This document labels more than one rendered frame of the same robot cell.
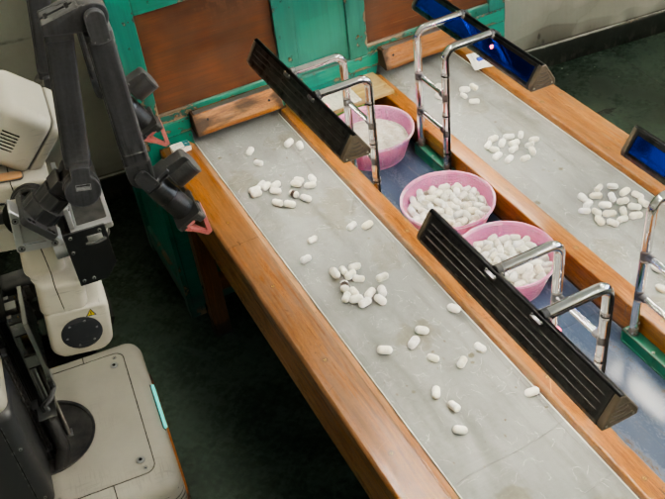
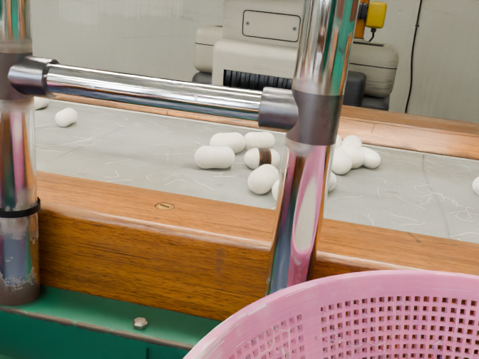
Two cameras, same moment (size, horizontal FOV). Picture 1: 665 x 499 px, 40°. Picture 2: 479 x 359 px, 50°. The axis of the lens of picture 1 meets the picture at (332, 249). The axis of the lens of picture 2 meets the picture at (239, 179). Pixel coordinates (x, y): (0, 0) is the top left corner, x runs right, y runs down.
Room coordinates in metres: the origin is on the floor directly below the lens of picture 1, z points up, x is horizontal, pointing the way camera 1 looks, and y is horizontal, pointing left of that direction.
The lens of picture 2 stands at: (2.39, -0.31, 0.88)
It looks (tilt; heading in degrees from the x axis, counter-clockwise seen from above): 19 degrees down; 121
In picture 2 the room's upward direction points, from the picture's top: 6 degrees clockwise
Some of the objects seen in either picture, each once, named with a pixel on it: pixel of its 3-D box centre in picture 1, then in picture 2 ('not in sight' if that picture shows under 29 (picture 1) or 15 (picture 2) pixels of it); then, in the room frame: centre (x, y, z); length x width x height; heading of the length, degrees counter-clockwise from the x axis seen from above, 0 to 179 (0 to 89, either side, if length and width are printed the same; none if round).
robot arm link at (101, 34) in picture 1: (117, 96); not in sight; (1.71, 0.40, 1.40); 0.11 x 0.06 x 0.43; 16
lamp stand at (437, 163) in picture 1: (455, 95); not in sight; (2.35, -0.42, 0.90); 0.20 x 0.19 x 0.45; 22
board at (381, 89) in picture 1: (339, 97); not in sight; (2.64, -0.09, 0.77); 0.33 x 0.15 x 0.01; 112
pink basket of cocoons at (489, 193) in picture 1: (447, 211); not in sight; (2.03, -0.34, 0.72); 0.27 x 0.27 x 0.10
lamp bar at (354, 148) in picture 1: (302, 93); not in sight; (2.18, 0.02, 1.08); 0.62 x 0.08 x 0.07; 22
